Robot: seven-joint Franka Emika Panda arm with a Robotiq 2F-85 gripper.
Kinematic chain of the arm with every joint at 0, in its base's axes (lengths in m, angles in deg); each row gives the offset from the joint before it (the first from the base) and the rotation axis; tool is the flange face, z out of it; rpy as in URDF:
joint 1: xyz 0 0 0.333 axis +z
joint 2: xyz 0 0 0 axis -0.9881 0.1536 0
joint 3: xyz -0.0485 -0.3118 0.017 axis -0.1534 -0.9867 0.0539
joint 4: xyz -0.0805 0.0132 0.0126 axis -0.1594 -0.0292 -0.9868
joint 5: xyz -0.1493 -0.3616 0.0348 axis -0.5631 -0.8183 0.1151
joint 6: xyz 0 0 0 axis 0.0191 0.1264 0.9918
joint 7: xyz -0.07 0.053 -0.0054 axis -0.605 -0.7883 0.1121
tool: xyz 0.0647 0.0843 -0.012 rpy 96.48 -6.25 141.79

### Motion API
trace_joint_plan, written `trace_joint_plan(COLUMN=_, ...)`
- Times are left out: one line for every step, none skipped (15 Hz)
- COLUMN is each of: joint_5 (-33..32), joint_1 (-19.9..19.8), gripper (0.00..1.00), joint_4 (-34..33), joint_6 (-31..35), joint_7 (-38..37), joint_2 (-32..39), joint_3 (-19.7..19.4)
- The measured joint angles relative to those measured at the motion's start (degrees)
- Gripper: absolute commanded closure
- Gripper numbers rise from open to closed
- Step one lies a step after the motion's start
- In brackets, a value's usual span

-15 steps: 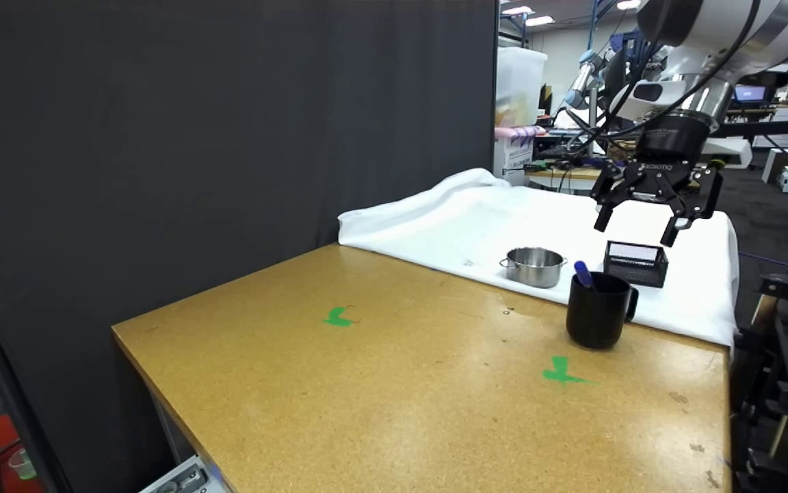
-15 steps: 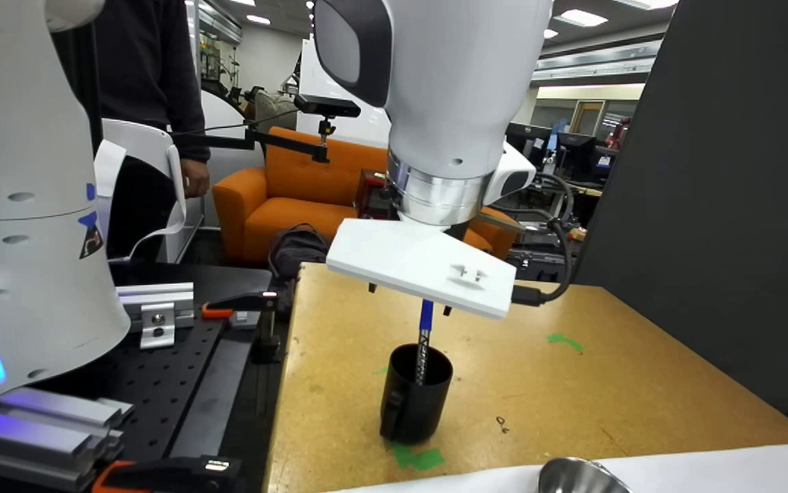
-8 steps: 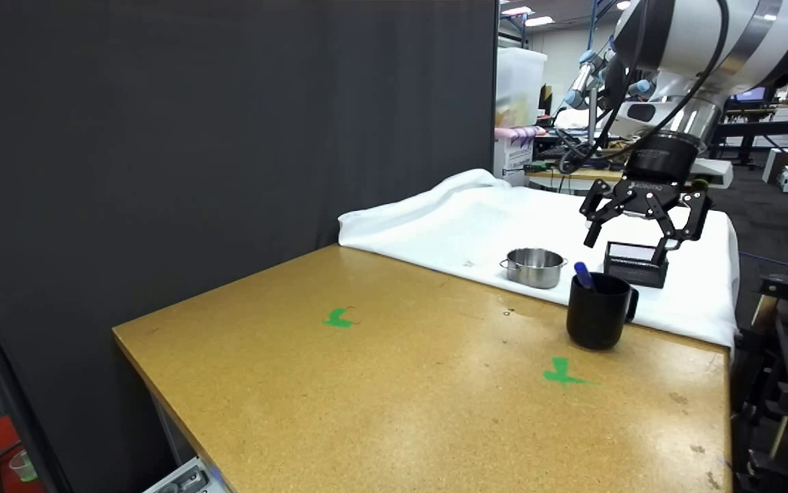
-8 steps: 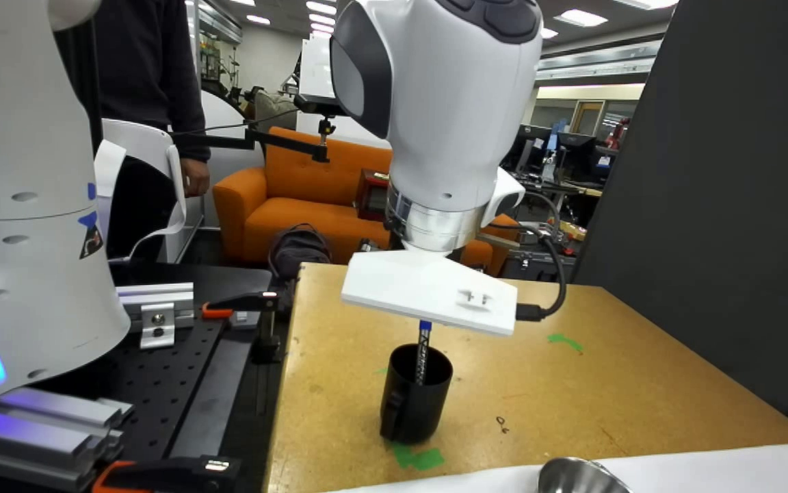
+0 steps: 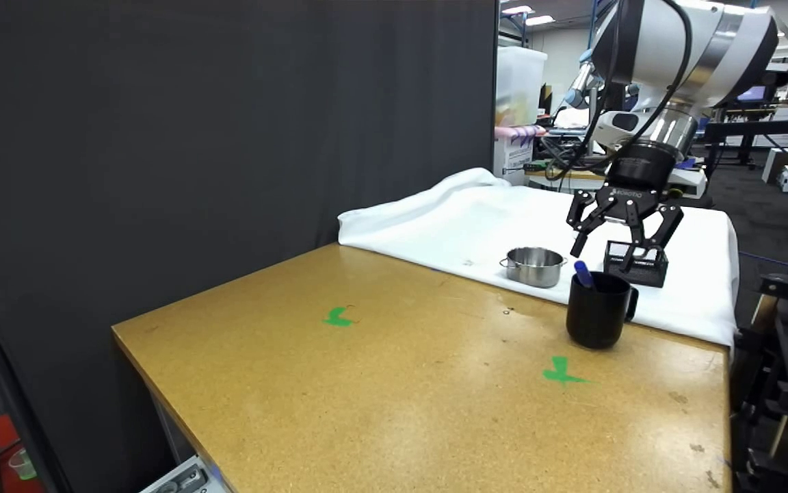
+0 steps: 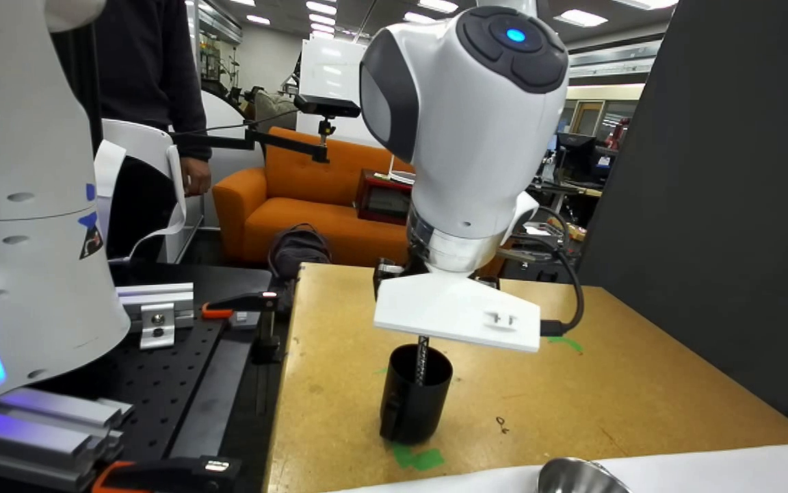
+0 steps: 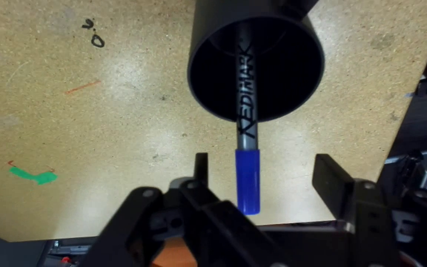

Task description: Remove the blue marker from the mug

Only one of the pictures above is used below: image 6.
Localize long aluminium extrusion rails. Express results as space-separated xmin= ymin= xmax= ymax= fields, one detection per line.
xmin=0 ymin=385 xmax=138 ymax=493

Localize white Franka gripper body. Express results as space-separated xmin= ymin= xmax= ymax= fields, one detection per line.
xmin=371 ymin=268 xmax=545 ymax=355

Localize short aluminium extrusion bar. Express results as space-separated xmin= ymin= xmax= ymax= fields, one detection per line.
xmin=114 ymin=279 xmax=200 ymax=329

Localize metal bowl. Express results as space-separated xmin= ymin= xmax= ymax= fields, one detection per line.
xmin=537 ymin=455 xmax=631 ymax=493

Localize black clamp with orange handle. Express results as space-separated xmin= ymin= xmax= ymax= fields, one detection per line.
xmin=196 ymin=290 xmax=284 ymax=363

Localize black backpack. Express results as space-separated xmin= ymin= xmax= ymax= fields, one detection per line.
xmin=265 ymin=221 xmax=333 ymax=282

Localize person's bare hand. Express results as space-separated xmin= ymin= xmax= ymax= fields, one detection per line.
xmin=181 ymin=156 xmax=217 ymax=200

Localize orange sofa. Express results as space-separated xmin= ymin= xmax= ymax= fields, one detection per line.
xmin=210 ymin=125 xmax=511 ymax=275

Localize black backdrop board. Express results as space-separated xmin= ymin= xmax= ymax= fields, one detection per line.
xmin=574 ymin=0 xmax=788 ymax=437

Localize black mug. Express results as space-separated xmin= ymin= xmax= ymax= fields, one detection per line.
xmin=377 ymin=342 xmax=458 ymax=449

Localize black camera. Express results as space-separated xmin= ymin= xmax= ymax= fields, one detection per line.
xmin=292 ymin=93 xmax=365 ymax=121

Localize rectangular ceiling light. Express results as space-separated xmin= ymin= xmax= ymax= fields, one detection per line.
xmin=563 ymin=6 xmax=611 ymax=29

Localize orange and black clamp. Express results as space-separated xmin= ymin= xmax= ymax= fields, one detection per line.
xmin=90 ymin=455 xmax=246 ymax=493

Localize person in dark clothing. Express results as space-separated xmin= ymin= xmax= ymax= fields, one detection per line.
xmin=47 ymin=0 xmax=217 ymax=262

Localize white chair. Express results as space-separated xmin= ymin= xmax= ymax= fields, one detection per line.
xmin=90 ymin=116 xmax=207 ymax=268

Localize black computer monitor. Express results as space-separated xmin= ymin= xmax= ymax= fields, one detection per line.
xmin=560 ymin=134 xmax=612 ymax=186

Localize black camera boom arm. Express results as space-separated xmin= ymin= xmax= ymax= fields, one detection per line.
xmin=172 ymin=123 xmax=333 ymax=167

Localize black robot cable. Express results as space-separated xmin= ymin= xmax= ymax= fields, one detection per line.
xmin=500 ymin=204 xmax=588 ymax=338

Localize silver angle bracket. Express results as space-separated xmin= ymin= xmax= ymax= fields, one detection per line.
xmin=138 ymin=300 xmax=181 ymax=352

